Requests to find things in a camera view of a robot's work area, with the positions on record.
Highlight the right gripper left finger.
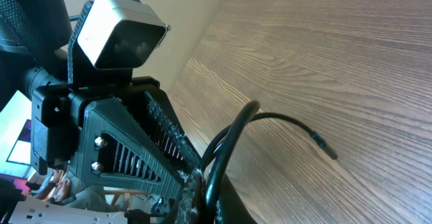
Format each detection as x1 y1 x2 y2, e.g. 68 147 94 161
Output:
161 169 205 224

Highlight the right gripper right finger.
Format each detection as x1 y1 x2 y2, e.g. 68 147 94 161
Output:
215 176 257 224

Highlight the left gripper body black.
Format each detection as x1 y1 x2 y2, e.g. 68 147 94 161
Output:
29 76 160 175

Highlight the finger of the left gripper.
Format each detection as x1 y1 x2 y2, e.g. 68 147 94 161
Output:
70 99 186 199
144 88 200 173

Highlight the black usb cable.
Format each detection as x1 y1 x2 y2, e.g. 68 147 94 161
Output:
198 99 339 224

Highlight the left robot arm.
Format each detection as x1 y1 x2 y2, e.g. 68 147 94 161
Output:
1 0 200 199

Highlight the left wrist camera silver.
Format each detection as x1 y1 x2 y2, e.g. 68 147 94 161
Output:
78 0 169 70

